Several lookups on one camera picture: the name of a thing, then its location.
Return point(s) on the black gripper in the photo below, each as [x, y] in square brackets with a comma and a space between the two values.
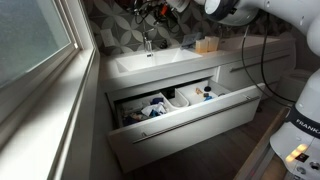
[156, 8]

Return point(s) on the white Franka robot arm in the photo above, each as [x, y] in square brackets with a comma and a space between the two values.
[300, 110]

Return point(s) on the white open vanity drawer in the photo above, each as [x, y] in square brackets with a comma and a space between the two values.
[186, 130]

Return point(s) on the small black countertop object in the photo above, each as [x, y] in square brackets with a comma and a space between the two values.
[163, 44]

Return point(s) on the chrome faucet spout body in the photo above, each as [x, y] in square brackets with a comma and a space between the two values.
[148, 46]

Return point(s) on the grey knit towel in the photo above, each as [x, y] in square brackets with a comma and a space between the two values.
[190, 40]

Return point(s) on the white rectangular sink basin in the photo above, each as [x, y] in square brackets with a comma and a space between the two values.
[156, 60]

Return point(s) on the beige soap container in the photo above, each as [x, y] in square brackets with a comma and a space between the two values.
[213, 43]
[201, 46]

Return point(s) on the white vanity cabinet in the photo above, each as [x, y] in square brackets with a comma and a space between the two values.
[213, 63]

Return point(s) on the small blue packet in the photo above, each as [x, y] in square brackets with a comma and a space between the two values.
[156, 101]

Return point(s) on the beige hair clip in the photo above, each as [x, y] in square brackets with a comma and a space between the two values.
[199, 91]

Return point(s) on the small black round lid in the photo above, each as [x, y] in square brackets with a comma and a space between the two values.
[207, 88]

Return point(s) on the small black yellow box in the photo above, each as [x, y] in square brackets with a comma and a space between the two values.
[206, 95]

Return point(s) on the crumpled white tissue paper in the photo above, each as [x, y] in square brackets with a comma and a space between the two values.
[154, 109]

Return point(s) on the frosted glass window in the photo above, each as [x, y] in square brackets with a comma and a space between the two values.
[30, 40]

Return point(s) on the grey toilet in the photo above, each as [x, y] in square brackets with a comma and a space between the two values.
[293, 83]

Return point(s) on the wooden robot platform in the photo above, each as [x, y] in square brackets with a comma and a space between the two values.
[260, 150]

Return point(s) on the white wall outlet plate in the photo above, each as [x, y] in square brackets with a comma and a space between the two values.
[107, 37]

